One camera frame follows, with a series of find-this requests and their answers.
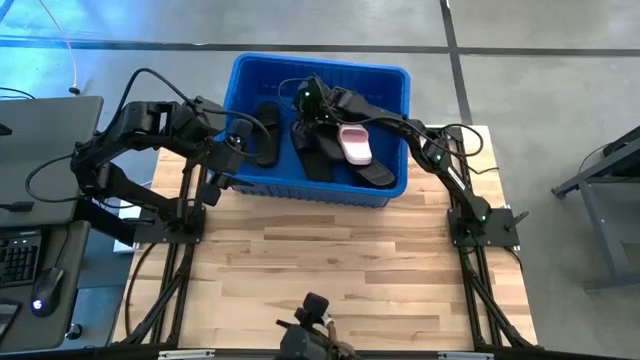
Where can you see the black computer mouse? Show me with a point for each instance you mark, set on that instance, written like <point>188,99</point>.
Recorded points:
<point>47,292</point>

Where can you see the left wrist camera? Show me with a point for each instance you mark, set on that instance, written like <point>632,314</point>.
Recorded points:
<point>241,129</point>

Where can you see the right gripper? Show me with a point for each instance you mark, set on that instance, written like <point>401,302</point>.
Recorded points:
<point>320,115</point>

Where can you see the grey desk top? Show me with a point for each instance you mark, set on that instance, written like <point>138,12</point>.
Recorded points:
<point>45,145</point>

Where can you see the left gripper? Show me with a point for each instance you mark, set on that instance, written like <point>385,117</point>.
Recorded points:
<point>227,157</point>

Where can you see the grey metal side table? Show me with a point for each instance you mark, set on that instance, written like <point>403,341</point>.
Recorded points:
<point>595,200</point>

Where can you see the black foam slide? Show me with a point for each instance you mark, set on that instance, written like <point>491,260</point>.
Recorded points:
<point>375,175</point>
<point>315,167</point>
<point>267,150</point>

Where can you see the black aluminium frame struts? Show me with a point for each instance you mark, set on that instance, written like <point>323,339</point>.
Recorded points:
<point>170,295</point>
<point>487,300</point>

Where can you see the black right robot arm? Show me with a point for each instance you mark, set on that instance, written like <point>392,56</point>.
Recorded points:
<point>450,172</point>

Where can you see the black keyboard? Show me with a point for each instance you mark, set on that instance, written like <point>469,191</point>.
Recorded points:
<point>17,260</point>

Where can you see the blue plastic bin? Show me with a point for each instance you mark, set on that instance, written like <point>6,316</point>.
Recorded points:
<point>250,80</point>

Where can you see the black table-level camera mount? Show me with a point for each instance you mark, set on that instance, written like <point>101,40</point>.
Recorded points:
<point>315,305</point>

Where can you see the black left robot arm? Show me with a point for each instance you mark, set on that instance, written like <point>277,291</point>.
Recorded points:
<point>145,120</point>

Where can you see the pink foam slide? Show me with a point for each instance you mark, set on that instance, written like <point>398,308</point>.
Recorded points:
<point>355,147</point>

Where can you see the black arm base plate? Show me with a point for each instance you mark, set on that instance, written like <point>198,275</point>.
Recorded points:
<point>150,232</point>
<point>502,232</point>

